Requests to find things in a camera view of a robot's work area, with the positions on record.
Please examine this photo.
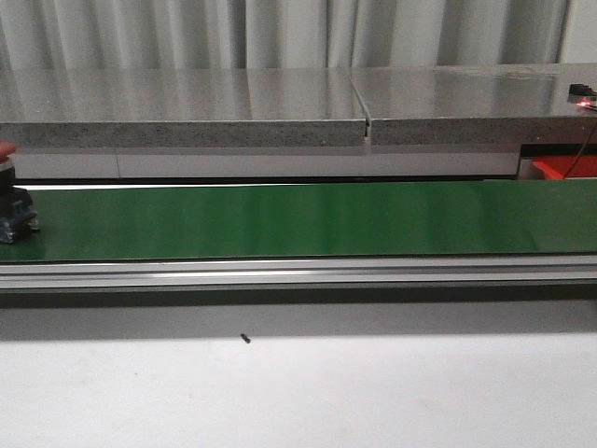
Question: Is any red mushroom push button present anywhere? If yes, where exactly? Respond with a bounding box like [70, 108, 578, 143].
[1, 141, 39, 244]

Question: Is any green conveyor belt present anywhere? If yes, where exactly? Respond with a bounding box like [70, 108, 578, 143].
[1, 179, 596, 263]

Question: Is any grey stone counter right slab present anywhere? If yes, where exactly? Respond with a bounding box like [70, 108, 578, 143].
[351, 63, 596, 146]

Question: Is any grey stone counter slab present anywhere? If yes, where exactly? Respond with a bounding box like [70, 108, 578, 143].
[351, 63, 596, 146]
[1, 69, 368, 148]

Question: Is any red bin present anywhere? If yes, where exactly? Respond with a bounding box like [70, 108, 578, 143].
[532, 155, 597, 180]

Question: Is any grey stone counter left slab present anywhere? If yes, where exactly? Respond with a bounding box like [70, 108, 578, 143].
[1, 69, 368, 148]

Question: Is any small black sensor red light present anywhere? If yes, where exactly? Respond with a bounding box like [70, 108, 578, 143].
[567, 83, 596, 110]

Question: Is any white pleated curtain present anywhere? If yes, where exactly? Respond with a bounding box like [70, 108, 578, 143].
[1, 1, 570, 70]

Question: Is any aluminium conveyor frame rail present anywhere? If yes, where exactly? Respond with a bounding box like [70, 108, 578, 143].
[1, 254, 596, 290]

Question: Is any thin sensor cable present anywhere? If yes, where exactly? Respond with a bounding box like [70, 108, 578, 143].
[562, 105, 597, 179]

